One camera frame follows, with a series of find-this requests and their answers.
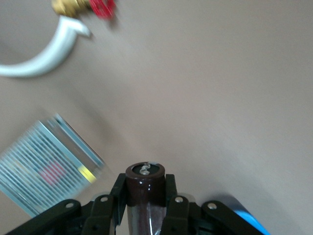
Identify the long brown electrolytic capacitor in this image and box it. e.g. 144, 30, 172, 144
125, 161, 167, 235

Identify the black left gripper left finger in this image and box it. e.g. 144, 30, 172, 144
4, 173, 128, 235

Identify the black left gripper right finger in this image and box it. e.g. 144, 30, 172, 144
160, 174, 269, 235

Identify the metal mesh power supply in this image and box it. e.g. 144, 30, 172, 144
0, 113, 106, 217

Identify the blue plastic tray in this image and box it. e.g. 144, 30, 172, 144
231, 208, 272, 235

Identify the white curved plastic clamp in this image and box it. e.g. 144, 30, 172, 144
0, 15, 91, 78

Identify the brass valve with red handle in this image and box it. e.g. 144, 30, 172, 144
51, 0, 116, 20

